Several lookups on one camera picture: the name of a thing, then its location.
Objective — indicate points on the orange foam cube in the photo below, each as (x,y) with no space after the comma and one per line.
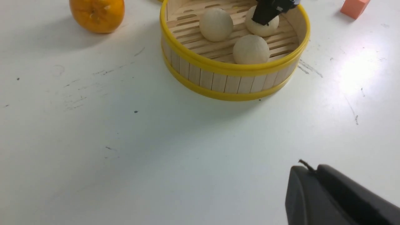
(354,8)

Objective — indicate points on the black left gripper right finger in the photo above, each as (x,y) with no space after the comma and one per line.
(361,205)

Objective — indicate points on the orange toy fruit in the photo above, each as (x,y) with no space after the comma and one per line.
(98,16)

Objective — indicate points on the cream bun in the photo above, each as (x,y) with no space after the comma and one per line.
(258,29)
(251,49)
(216,24)

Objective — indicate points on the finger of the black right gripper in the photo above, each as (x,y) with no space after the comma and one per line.
(266,10)

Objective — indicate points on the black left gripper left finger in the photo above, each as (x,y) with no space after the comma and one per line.
(307,202)

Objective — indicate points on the yellow rimmed bamboo steamer tray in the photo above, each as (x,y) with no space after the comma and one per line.
(208,68)

